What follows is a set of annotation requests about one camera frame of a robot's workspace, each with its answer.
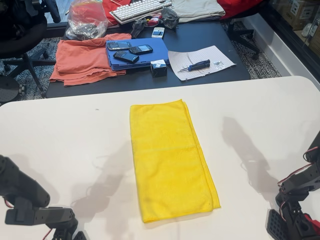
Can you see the yellow microfibre towel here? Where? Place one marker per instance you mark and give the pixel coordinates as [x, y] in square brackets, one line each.
[170, 162]

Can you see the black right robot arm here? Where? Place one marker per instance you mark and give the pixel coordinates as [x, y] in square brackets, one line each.
[297, 200]

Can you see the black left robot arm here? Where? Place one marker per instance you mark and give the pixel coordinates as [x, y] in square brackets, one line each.
[27, 190]

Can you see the small black box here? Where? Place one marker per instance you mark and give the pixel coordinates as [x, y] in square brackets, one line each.
[158, 70]

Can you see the blue folder stack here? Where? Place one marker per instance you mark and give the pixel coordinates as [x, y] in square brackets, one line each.
[155, 53]

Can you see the blue black screwdriver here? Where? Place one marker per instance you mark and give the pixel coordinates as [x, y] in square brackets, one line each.
[198, 65]

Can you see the black keypad mobile phone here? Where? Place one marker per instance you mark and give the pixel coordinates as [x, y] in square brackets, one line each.
[118, 45]
[126, 56]
[141, 49]

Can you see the white lined paper sheet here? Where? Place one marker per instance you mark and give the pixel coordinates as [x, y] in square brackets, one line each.
[200, 56]

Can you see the small clear screw bag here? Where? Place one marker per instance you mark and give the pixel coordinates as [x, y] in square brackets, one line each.
[219, 64]

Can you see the black desk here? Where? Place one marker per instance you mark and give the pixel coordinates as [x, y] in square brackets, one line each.
[200, 35]

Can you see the small dark crumpled bag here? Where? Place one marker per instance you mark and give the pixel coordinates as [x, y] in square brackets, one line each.
[138, 26]

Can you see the small red package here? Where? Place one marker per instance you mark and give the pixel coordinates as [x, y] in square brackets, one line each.
[153, 22]

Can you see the salmon orange folded cloth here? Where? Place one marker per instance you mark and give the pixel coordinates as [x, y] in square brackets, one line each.
[80, 60]

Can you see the large dark crumpled bag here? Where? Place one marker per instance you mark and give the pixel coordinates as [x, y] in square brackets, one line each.
[170, 18]

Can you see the white computer keyboard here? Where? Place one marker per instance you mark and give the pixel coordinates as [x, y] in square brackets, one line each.
[137, 11]

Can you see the black mesh office chair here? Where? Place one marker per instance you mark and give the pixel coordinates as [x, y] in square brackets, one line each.
[236, 32]

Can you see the beige folded cloth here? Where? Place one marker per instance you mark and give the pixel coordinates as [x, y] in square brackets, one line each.
[197, 8]

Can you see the clear plastic bag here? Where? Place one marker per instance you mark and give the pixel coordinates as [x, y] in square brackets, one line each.
[85, 22]

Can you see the red fabric bag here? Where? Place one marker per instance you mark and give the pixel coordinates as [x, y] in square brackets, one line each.
[240, 7]

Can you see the black round wheeled base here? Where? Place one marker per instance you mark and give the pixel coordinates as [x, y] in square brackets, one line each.
[7, 87]

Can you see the cardboard box with label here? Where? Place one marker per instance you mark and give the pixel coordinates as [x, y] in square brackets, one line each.
[297, 12]

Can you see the black jacket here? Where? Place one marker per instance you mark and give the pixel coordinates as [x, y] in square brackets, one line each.
[15, 20]

